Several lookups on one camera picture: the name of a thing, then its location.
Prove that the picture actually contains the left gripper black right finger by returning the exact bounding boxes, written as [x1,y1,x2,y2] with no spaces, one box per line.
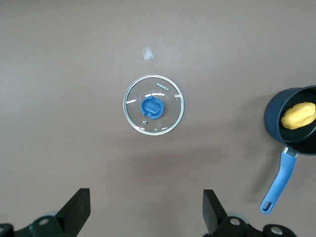
[202,189,248,237]

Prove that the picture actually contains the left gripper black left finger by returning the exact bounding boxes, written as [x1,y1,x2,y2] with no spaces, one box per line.
[29,188,91,237]

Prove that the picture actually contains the yellow potato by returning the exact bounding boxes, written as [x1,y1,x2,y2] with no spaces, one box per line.
[280,101,316,130]

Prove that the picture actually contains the brown table cover sheet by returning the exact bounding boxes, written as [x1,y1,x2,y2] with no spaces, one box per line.
[0,0,316,237]

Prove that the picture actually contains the small clear tape piece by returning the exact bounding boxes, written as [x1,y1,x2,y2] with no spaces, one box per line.
[142,47,155,61]

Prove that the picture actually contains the dark pot with blue handle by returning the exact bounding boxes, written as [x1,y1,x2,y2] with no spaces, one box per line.
[259,84,316,216]

